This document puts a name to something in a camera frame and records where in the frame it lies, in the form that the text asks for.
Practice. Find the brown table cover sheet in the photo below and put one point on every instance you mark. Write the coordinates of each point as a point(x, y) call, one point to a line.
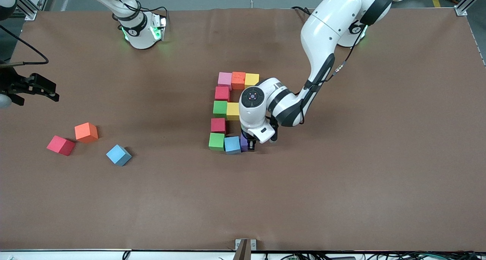
point(243, 195)

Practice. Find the green foam block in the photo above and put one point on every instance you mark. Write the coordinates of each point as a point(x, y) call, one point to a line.
point(220, 109)
point(217, 141)

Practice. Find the orange foam block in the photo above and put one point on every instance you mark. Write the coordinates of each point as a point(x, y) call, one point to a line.
point(86, 132)
point(238, 80)

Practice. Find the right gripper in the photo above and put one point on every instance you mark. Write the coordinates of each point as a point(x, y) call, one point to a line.
point(10, 81)

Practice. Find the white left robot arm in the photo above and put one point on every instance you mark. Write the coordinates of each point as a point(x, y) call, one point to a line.
point(330, 28)

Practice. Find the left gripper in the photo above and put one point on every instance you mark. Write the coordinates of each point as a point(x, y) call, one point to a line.
point(250, 142)

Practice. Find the yellow foam block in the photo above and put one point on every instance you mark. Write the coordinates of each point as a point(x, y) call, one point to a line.
point(232, 111)
point(251, 79)

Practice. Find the red foam block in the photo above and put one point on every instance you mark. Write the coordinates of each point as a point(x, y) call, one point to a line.
point(222, 93)
point(218, 125)
point(60, 145)

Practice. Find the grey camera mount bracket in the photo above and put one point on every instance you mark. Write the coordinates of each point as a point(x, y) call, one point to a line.
point(245, 248)

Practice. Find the pink foam block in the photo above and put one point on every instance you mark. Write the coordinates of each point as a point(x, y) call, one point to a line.
point(224, 79)

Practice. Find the purple foam block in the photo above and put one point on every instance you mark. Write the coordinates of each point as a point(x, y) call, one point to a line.
point(243, 143)

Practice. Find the blue foam block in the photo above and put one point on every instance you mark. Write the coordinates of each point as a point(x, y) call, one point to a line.
point(232, 145)
point(119, 155)

